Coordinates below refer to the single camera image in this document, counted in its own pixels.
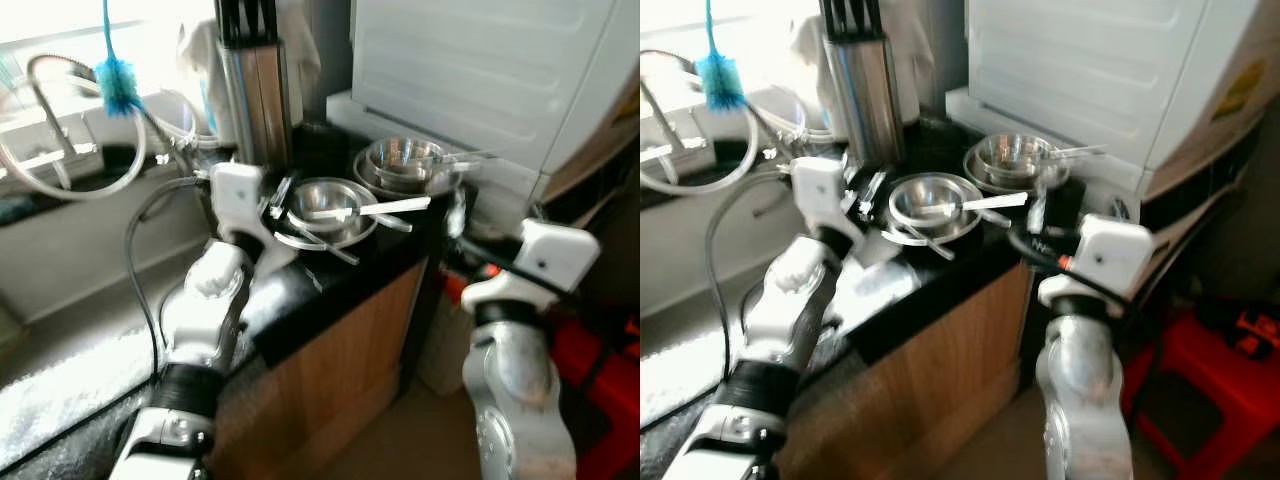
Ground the stainless steel fork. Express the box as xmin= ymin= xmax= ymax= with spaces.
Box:
xmin=895 ymin=212 xmax=959 ymax=263
xmin=283 ymin=213 xmax=361 ymax=267

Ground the stainless steel knife block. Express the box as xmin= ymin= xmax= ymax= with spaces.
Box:
xmin=215 ymin=40 xmax=294 ymax=171
xmin=822 ymin=35 xmax=906 ymax=166

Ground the blue bottle brush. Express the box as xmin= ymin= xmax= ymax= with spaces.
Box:
xmin=695 ymin=0 xmax=749 ymax=113
xmin=95 ymin=0 xmax=144 ymax=118

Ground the large stainless steel bowl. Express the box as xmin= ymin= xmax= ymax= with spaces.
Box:
xmin=975 ymin=132 xmax=1056 ymax=186
xmin=365 ymin=138 xmax=446 ymax=191

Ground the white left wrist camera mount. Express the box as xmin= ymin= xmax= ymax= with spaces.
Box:
xmin=790 ymin=157 xmax=866 ymax=236
xmin=208 ymin=162 xmax=269 ymax=241

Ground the shallow stainless steel plate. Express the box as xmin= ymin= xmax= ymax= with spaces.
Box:
xmin=880 ymin=185 xmax=991 ymax=248
xmin=963 ymin=145 xmax=1071 ymax=193
xmin=272 ymin=190 xmax=381 ymax=251
xmin=352 ymin=150 xmax=463 ymax=198

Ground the small stainless steel bowl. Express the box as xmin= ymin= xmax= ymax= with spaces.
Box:
xmin=290 ymin=178 xmax=373 ymax=241
xmin=890 ymin=172 xmax=986 ymax=236

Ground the white hanging towel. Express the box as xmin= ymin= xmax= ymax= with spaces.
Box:
xmin=790 ymin=10 xmax=936 ymax=96
xmin=178 ymin=5 xmax=323 ymax=101

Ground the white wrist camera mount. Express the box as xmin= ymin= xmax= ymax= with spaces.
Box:
xmin=208 ymin=162 xmax=269 ymax=241
xmin=1070 ymin=213 xmax=1156 ymax=301
xmin=790 ymin=157 xmax=866 ymax=236
xmin=508 ymin=220 xmax=601 ymax=301

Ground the white ribbed countertop appliance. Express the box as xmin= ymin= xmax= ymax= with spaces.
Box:
xmin=945 ymin=0 xmax=1280 ymax=201
xmin=328 ymin=0 xmax=641 ymax=206

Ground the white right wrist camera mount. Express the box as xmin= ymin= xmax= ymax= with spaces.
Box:
xmin=508 ymin=220 xmax=601 ymax=301
xmin=1070 ymin=213 xmax=1156 ymax=301

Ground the thick white hose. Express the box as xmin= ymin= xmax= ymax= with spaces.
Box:
xmin=640 ymin=90 xmax=761 ymax=198
xmin=0 ymin=90 xmax=149 ymax=201

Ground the chrome sink faucet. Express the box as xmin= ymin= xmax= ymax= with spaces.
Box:
xmin=0 ymin=53 xmax=216 ymax=191
xmin=640 ymin=48 xmax=831 ymax=186

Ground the stainless steel sink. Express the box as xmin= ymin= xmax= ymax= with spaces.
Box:
xmin=640 ymin=165 xmax=861 ymax=421
xmin=0 ymin=160 xmax=251 ymax=471

